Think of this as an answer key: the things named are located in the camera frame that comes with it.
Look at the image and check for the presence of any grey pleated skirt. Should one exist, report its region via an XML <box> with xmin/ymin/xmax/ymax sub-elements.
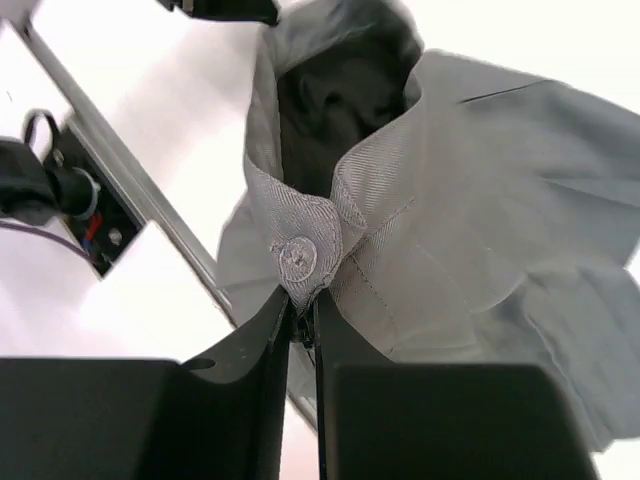
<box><xmin>216</xmin><ymin>1</ymin><xmax>639</xmax><ymax>451</ymax></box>

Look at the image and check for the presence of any aluminium left frame rail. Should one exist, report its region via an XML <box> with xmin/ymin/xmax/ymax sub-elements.
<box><xmin>19</xmin><ymin>19</ymin><xmax>321</xmax><ymax>431</ymax></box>

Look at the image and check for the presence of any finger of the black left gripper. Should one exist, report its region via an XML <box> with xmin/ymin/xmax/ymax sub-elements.
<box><xmin>158</xmin><ymin>0</ymin><xmax>279</xmax><ymax>26</ymax></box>

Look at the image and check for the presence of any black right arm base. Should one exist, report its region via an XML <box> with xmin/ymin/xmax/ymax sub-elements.
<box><xmin>1</xmin><ymin>109</ymin><xmax>142</xmax><ymax>277</ymax></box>

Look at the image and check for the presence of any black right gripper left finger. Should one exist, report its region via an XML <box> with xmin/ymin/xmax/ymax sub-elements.
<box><xmin>1</xmin><ymin>289</ymin><xmax>290</xmax><ymax>479</ymax></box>

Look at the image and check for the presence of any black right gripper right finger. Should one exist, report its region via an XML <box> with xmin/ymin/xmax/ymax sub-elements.
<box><xmin>313</xmin><ymin>292</ymin><xmax>596</xmax><ymax>480</ymax></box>

